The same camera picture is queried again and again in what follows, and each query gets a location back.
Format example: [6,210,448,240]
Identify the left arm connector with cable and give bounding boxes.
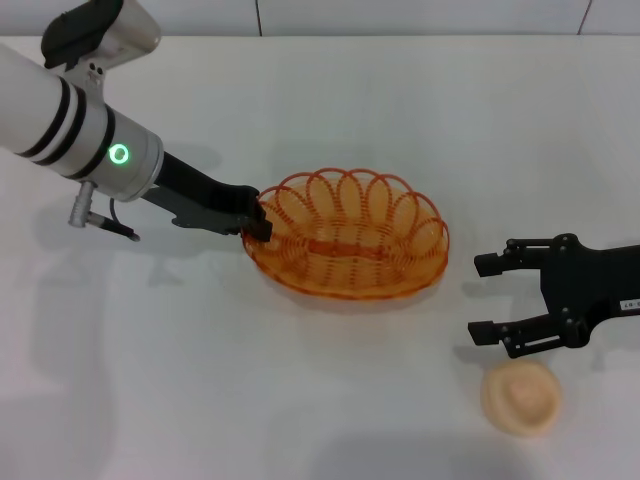
[68,180,141,243]

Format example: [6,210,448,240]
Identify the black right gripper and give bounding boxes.
[467,232,640,360]

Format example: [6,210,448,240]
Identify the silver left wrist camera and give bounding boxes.
[42,0,164,70]

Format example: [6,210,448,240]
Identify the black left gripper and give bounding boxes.
[142,149,274,244]

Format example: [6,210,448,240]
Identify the pale beige bread bun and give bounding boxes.
[480,362,561,438]

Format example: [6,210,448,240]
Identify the orange yellow woven basket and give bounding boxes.
[242,167,450,301]

